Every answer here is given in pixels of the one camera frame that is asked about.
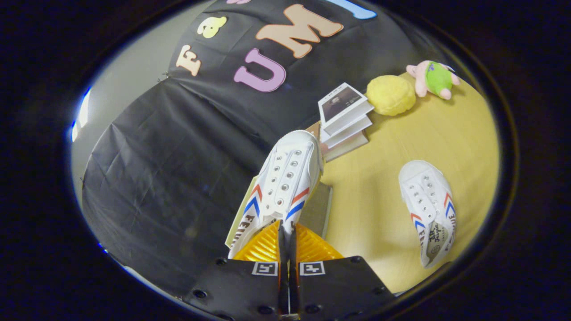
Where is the white book with photo cover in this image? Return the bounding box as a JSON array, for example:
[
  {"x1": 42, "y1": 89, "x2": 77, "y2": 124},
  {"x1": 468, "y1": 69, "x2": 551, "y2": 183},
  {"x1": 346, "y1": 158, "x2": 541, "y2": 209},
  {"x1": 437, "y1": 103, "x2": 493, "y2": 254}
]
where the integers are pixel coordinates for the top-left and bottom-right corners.
[{"x1": 318, "y1": 82, "x2": 374, "y2": 136}]

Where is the white canvas shoe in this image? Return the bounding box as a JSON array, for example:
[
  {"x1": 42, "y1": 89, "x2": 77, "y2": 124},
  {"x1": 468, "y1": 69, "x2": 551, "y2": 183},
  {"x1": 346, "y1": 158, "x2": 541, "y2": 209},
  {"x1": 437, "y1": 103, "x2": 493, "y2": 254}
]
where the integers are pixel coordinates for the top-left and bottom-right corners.
[
  {"x1": 228, "y1": 129, "x2": 324, "y2": 260},
  {"x1": 398, "y1": 160, "x2": 456, "y2": 269}
]

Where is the plain white book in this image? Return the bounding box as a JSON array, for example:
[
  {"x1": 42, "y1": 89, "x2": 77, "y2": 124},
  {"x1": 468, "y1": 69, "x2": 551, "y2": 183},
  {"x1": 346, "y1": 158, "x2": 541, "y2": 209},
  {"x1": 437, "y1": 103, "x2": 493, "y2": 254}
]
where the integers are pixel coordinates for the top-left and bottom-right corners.
[{"x1": 321, "y1": 115, "x2": 373, "y2": 148}]

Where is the green pink plush toy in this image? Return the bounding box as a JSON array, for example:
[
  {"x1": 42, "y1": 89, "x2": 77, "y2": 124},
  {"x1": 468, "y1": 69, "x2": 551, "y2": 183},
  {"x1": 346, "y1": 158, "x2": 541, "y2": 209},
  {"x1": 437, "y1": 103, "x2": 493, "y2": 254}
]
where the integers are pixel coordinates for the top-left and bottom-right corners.
[{"x1": 406, "y1": 60, "x2": 461, "y2": 100}]

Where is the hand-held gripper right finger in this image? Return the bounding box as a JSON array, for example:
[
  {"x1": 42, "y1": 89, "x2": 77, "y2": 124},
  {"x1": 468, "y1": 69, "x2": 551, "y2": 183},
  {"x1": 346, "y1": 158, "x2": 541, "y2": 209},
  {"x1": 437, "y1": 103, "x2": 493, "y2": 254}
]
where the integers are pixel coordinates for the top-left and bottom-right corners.
[{"x1": 288, "y1": 222, "x2": 395, "y2": 321}]

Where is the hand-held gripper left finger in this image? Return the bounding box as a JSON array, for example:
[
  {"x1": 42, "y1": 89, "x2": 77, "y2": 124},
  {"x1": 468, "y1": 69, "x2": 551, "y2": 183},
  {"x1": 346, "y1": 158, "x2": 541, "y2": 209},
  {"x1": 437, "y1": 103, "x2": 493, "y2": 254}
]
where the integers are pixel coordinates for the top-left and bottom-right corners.
[{"x1": 182, "y1": 221, "x2": 288, "y2": 321}]

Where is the grey fabric storage box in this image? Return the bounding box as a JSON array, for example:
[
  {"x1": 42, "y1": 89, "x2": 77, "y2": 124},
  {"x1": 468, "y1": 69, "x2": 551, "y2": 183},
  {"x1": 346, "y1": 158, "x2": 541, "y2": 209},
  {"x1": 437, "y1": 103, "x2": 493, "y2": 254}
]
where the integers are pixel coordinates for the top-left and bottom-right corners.
[{"x1": 224, "y1": 175, "x2": 334, "y2": 249}]

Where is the black backdrop cloth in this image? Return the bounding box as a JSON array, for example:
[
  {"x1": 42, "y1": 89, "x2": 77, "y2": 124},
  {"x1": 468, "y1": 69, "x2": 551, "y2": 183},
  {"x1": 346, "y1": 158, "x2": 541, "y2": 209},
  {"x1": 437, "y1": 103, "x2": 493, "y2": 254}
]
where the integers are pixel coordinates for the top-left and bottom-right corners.
[{"x1": 80, "y1": 0, "x2": 447, "y2": 297}]

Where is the thick beige-edged book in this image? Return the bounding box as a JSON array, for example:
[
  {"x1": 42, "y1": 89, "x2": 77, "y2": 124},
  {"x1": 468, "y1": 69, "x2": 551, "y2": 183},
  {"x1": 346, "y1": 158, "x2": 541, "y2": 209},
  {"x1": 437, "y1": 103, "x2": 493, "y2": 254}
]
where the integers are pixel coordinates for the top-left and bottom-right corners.
[{"x1": 323, "y1": 132, "x2": 370, "y2": 162}]

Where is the yellow plush bun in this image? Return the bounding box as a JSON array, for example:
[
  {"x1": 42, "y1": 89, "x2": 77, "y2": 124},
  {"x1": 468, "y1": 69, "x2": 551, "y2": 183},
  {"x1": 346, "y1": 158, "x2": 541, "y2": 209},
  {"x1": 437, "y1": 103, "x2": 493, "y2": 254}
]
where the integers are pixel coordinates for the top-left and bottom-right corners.
[{"x1": 366, "y1": 75, "x2": 417, "y2": 116}]

